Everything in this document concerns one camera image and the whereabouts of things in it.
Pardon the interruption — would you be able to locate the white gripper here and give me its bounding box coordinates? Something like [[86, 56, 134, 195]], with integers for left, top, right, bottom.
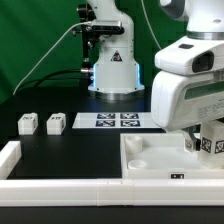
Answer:
[[151, 71, 224, 152]]

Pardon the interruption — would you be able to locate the white square table top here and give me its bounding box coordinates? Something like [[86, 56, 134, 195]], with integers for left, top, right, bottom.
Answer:
[[120, 133, 224, 180]]

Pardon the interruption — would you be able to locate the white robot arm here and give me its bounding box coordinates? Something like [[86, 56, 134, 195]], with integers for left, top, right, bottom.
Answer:
[[81, 0, 224, 150]]

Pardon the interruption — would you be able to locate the white sheet with tags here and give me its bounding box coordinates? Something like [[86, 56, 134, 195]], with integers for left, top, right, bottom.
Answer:
[[72, 112, 157, 129]]

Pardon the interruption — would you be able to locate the green backdrop curtain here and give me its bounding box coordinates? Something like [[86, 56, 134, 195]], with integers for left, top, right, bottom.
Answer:
[[0, 0, 186, 102]]

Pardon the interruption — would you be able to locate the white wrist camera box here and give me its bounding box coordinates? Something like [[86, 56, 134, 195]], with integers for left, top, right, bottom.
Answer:
[[155, 36, 224, 76]]

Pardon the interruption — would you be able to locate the black cable bundle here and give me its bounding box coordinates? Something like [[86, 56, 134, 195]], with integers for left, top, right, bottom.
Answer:
[[14, 68, 93, 94]]

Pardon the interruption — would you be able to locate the white cable right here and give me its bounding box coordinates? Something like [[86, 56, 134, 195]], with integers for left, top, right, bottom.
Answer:
[[139, 0, 163, 51]]

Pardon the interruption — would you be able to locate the white cable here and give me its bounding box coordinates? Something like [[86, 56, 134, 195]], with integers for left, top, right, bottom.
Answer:
[[139, 0, 163, 51], [12, 21, 93, 96]]

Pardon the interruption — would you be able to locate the white front wall bar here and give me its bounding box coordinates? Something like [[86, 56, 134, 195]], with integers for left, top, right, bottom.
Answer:
[[0, 179, 224, 207]]

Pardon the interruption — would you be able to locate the white wall bar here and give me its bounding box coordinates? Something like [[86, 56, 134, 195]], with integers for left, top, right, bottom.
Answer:
[[0, 141, 22, 180], [0, 179, 224, 207]]

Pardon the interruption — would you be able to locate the white left wall bar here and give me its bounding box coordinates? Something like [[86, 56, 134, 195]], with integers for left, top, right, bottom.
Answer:
[[0, 141, 22, 180]]

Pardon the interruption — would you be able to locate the white cable left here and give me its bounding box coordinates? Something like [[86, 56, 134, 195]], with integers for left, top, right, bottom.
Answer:
[[12, 21, 93, 96]]

